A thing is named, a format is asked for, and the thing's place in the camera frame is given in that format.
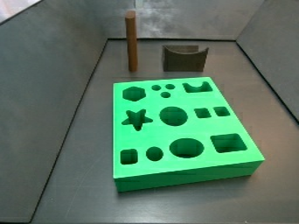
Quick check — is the black curved holder stand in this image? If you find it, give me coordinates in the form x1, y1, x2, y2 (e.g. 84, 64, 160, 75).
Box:
163, 45, 210, 72

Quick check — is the green shape-sorter fixture block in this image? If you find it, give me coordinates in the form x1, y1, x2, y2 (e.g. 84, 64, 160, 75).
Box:
113, 77, 264, 192

